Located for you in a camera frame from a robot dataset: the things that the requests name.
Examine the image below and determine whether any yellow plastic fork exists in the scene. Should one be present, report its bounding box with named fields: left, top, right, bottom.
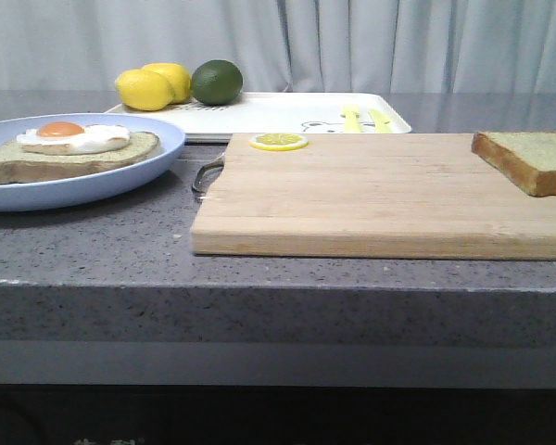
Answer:
left=341, top=104, right=362, bottom=134

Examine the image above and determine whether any metal cutting board handle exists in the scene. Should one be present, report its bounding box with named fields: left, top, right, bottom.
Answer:
left=191, top=154, right=225, bottom=201

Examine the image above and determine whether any rear yellow lemon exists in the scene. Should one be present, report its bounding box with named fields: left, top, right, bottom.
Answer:
left=142, top=62, right=191, bottom=104

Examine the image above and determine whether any yellow plastic knife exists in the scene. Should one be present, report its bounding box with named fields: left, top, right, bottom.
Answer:
left=368, top=108, right=393, bottom=134

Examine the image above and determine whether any wooden cutting board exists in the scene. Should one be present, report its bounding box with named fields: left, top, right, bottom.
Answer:
left=190, top=133, right=556, bottom=260

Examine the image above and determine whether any white bear tray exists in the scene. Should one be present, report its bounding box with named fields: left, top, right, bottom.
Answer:
left=109, top=92, right=411, bottom=144

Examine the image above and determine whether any bread slice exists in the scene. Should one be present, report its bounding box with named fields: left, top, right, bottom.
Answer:
left=0, top=132, right=161, bottom=184
left=472, top=132, right=556, bottom=197

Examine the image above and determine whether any lemon slice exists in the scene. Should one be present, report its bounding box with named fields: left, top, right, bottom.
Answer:
left=249, top=133, right=309, bottom=151

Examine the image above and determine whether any grey curtain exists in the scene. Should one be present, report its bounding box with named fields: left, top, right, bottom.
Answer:
left=0, top=1, right=556, bottom=94

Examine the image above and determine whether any fried egg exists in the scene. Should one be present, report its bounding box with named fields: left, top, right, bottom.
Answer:
left=16, top=121, right=131, bottom=155

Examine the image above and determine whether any light blue plate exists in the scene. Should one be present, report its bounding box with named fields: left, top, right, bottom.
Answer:
left=0, top=113, right=186, bottom=211

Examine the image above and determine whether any yellow lemon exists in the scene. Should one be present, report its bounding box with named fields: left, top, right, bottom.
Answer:
left=142, top=62, right=191, bottom=104
left=115, top=69, right=174, bottom=111

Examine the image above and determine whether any front yellow lemon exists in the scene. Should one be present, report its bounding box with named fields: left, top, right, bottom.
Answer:
left=115, top=69, right=174, bottom=111

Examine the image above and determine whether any green lime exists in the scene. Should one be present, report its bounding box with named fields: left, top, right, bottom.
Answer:
left=191, top=59, right=244, bottom=106

